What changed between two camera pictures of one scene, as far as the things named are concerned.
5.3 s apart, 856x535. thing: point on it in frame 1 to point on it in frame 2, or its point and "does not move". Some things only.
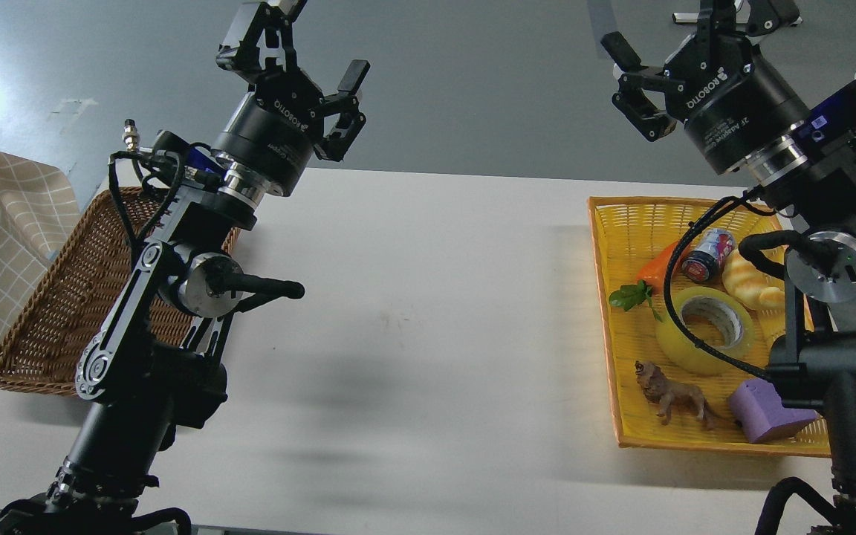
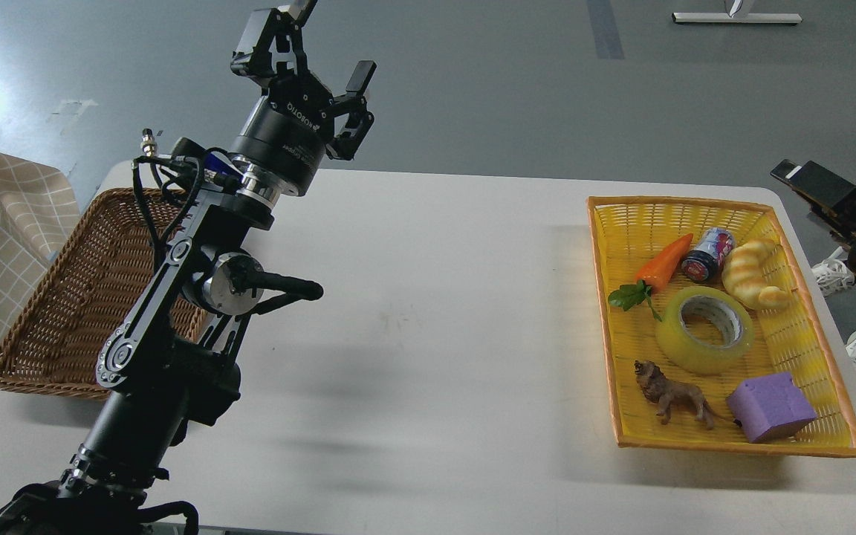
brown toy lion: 660,389 does not move
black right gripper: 731,102 to 820,188
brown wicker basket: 52,337 does not move
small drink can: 714,247 does not move
